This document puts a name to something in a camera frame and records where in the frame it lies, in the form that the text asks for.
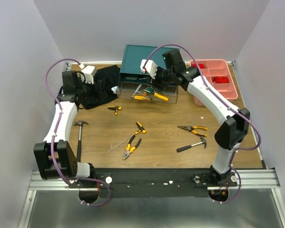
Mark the yellow black long rod driver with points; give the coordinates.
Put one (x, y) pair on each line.
(141, 129)

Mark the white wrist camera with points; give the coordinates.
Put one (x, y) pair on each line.
(88, 73)
(148, 66)

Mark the yellow screwdriver large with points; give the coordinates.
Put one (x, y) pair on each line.
(161, 97)

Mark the green screwdriver short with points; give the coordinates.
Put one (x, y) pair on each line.
(149, 90)

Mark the black handled claw hammer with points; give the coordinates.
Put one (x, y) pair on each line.
(202, 142)

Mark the red block compartment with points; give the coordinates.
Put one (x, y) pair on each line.
(220, 80)
(202, 66)

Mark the teal drawer cabinet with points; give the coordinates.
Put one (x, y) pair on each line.
(130, 68)

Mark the yellow long nose pliers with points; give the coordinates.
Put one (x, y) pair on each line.
(193, 129)

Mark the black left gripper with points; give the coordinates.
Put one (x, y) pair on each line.
(100, 95)

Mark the clear drawer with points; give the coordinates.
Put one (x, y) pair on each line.
(148, 93)

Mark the red block top compartment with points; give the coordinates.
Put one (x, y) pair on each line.
(202, 66)

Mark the pink compartment tray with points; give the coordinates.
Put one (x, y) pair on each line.
(219, 67)

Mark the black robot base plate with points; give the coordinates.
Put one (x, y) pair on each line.
(153, 183)

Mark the silver T-handle wrench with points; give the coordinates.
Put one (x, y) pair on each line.
(136, 90)

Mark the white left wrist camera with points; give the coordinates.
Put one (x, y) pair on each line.
(88, 73)

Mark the black cloth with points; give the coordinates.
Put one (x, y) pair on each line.
(110, 75)

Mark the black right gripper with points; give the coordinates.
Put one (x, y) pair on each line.
(154, 79)

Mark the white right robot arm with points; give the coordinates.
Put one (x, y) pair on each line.
(233, 121)

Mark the yellow black combination pliers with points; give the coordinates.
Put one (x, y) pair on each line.
(129, 149)

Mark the yellow black T-handle long driver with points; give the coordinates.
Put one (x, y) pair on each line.
(115, 109)

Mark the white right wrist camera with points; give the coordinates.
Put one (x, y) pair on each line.
(148, 66)

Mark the red block middle compartment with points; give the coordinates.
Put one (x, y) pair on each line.
(220, 80)

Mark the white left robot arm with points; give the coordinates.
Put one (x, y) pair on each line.
(54, 156)

